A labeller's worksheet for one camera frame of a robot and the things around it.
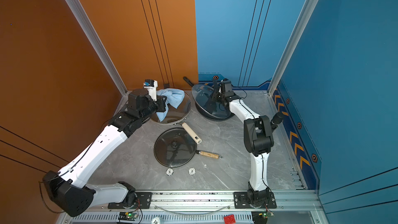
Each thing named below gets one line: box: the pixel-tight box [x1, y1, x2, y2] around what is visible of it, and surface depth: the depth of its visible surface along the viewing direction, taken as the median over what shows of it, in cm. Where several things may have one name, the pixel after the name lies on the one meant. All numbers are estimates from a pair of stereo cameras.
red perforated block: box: [223, 214, 236, 224], surface depth 69 cm
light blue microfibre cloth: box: [155, 88, 186, 123], surface depth 76 cm
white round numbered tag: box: [151, 216, 161, 224], surface depth 65 cm
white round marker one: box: [188, 167, 196, 176], surface depth 84 cm
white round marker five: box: [165, 168, 175, 177], surface depth 84 cm
